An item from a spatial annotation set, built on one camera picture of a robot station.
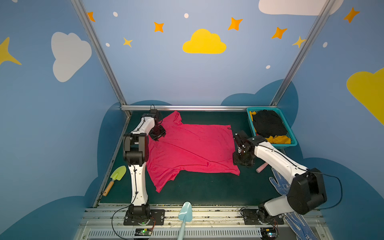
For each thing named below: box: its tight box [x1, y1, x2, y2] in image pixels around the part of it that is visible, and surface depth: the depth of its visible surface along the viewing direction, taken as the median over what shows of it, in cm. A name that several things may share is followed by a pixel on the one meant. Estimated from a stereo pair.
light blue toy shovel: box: [177, 201, 193, 240], surface depth 77 cm
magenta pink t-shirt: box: [147, 111, 241, 193], surface depth 100 cm
